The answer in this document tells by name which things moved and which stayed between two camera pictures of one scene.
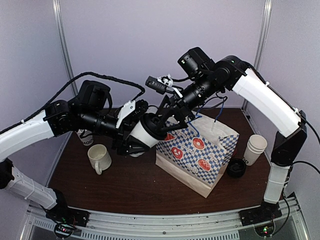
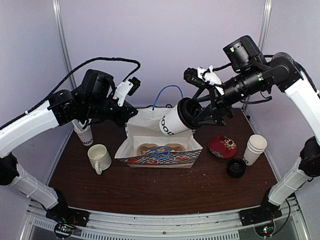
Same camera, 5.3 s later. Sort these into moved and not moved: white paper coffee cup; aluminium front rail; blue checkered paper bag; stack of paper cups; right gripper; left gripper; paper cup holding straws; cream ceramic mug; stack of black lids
Moved: right gripper; white paper coffee cup; blue checkered paper bag; left gripper
Not moved: aluminium front rail; paper cup holding straws; stack of black lids; cream ceramic mug; stack of paper cups
